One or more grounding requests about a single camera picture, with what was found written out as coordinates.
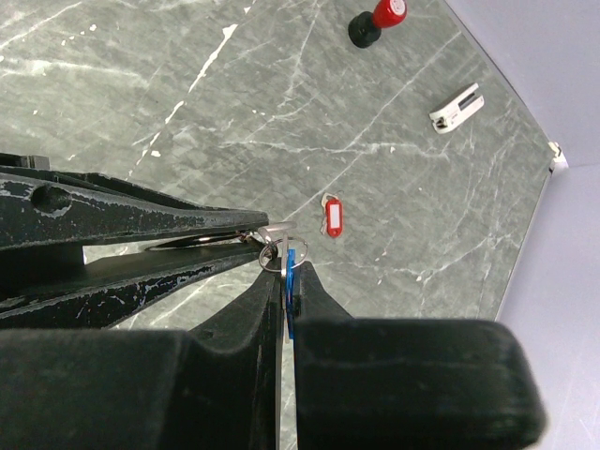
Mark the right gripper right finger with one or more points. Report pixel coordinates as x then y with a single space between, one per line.
375 383

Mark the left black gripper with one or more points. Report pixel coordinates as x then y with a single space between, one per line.
42 208

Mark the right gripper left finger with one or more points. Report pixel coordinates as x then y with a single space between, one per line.
216 386

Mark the blue tagged key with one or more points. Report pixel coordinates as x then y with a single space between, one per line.
288 264

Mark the large silver keyring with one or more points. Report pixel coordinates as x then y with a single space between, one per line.
225 236

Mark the red tagged key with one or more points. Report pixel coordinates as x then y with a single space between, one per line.
332 222

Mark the white plastic clip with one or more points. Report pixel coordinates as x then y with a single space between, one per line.
457 109

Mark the red black stamp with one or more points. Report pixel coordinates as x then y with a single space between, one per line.
366 28

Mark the white corner bracket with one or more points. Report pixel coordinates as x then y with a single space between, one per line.
558 162

